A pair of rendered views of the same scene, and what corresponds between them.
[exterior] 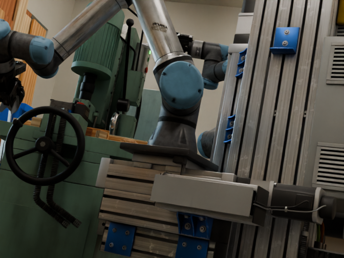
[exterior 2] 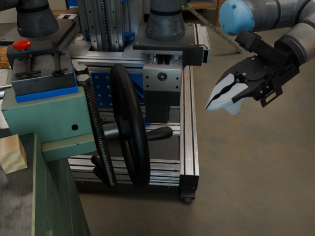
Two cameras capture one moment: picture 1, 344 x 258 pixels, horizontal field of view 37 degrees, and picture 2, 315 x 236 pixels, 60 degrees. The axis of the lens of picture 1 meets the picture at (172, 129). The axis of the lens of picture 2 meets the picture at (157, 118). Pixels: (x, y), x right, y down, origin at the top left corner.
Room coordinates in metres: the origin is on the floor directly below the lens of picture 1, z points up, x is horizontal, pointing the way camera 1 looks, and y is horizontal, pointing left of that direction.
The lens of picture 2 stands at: (1.96, 0.89, 1.22)
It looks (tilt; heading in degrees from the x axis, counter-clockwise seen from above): 39 degrees down; 245
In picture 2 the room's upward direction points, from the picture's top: straight up
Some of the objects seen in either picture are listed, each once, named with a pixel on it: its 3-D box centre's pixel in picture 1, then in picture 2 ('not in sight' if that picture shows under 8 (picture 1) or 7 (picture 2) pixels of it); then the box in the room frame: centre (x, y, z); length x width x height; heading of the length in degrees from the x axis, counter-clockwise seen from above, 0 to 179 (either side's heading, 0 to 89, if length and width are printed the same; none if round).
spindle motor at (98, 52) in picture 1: (98, 41); not in sight; (2.16, 0.39, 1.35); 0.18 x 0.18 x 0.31
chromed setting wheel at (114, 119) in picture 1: (114, 125); not in sight; (2.27, 0.26, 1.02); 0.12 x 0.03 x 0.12; 173
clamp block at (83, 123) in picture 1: (64, 126); (49, 100); (1.96, 0.41, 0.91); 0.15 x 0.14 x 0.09; 83
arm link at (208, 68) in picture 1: (213, 74); not in sight; (2.00, -0.12, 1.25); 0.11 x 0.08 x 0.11; 29
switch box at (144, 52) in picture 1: (141, 61); not in sight; (2.46, 0.22, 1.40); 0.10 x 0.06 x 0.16; 173
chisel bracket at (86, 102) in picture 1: (83, 112); not in sight; (2.18, 0.39, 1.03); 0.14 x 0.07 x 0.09; 173
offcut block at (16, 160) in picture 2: (36, 123); (11, 153); (2.04, 0.54, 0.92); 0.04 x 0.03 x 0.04; 91
